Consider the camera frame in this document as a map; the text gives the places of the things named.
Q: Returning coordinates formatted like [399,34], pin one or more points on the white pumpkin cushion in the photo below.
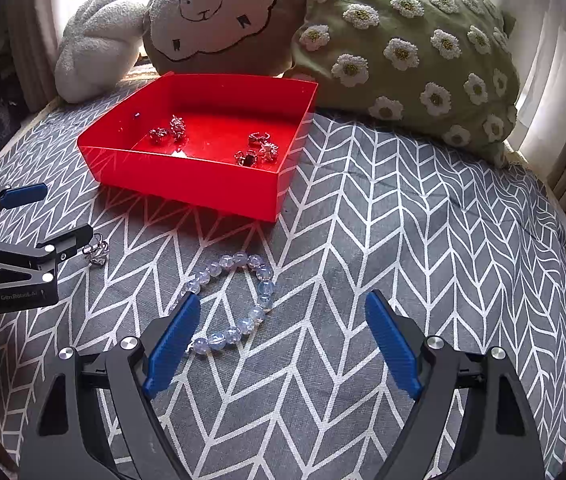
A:
[93,45]

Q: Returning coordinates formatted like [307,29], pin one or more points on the red plastic tray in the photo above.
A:
[188,185]

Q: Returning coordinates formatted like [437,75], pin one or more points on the pearl flower brooch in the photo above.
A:
[178,129]

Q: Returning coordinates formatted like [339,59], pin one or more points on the sheep face cushion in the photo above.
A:
[203,35]

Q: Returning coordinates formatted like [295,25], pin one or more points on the beige pleated curtain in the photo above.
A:
[563,110]
[33,35]

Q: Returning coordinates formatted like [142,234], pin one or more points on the green flower cushion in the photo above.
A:
[413,85]

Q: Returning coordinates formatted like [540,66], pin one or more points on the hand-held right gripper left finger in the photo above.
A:
[173,340]

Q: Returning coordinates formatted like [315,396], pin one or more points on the small pearl flower earring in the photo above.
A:
[268,151]

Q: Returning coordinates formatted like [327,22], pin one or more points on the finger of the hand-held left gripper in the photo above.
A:
[23,196]
[63,242]

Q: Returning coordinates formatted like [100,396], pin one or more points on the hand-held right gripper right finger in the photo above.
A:
[393,345]

